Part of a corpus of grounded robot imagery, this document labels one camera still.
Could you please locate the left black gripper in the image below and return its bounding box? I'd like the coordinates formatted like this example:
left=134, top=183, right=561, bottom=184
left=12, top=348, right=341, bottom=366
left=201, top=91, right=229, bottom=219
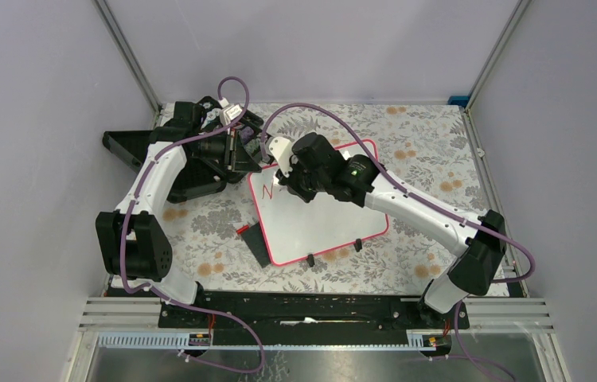
left=192, top=127, right=262, bottom=172

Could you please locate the pink framed whiteboard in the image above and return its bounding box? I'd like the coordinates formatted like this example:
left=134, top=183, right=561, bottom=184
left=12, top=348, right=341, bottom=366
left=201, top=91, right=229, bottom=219
left=248, top=163, right=389, bottom=267

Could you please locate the red marker cap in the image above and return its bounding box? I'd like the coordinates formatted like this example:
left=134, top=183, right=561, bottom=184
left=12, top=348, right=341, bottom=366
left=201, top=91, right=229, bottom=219
left=236, top=224, right=249, bottom=235

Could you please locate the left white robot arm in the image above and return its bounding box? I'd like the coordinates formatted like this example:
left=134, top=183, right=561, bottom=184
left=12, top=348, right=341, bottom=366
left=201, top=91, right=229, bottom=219
left=96, top=98, right=248, bottom=327

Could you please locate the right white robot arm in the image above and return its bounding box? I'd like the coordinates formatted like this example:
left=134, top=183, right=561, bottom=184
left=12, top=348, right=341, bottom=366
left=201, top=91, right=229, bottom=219
left=265, top=132, right=505, bottom=328

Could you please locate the black poker chip case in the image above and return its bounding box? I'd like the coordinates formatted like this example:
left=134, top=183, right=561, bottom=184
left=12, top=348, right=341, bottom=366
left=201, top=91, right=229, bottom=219
left=102, top=96, right=264, bottom=204

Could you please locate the dark grey lego baseplate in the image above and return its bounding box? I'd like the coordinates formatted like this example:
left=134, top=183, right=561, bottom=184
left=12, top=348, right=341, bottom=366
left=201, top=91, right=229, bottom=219
left=239, top=222, right=271, bottom=268

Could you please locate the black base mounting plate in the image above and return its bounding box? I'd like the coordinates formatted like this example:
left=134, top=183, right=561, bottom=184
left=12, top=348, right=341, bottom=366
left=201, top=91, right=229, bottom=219
left=158, top=290, right=470, bottom=346

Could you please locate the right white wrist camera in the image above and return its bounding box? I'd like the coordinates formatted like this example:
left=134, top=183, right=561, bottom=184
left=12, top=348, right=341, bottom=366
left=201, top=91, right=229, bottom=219
left=267, top=136, right=294, bottom=177

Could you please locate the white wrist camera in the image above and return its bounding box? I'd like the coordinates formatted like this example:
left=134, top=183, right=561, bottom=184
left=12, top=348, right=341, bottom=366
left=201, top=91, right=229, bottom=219
left=267, top=136, right=294, bottom=177
left=219, top=98, right=244, bottom=127

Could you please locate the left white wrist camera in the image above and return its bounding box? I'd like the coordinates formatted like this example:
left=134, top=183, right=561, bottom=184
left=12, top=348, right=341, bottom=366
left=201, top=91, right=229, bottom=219
left=219, top=98, right=244, bottom=127

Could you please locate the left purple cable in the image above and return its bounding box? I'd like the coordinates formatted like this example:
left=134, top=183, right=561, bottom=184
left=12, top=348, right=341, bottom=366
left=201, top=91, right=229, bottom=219
left=119, top=76, right=267, bottom=376

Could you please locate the purple cable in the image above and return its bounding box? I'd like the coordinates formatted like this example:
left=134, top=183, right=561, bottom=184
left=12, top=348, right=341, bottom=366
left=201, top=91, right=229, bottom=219
left=259, top=103, right=537, bottom=382
left=119, top=76, right=267, bottom=376

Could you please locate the blue corner bracket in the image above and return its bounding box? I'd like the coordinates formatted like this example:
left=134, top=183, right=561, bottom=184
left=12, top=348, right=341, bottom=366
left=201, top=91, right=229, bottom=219
left=447, top=95, right=470, bottom=108

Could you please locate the aluminium frame rail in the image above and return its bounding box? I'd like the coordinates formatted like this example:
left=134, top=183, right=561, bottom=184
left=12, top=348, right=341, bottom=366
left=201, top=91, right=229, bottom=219
left=92, top=0, right=162, bottom=114

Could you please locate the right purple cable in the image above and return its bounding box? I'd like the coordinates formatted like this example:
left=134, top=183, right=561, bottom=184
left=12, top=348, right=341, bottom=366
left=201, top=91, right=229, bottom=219
left=259, top=103, right=537, bottom=382

